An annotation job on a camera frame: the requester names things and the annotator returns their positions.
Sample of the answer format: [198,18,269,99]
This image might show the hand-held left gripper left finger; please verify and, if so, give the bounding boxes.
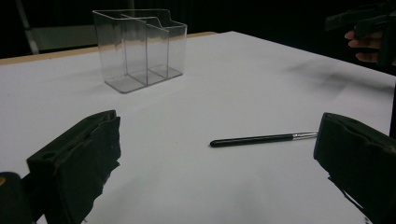
[25,109,122,224]

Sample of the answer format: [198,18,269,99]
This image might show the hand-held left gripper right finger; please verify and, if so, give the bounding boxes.
[313,112,396,224]

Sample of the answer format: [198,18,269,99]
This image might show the black pen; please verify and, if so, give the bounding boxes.
[209,132,319,148]

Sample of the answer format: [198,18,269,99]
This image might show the clear plastic divided organizer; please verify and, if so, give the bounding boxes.
[92,8,189,94]

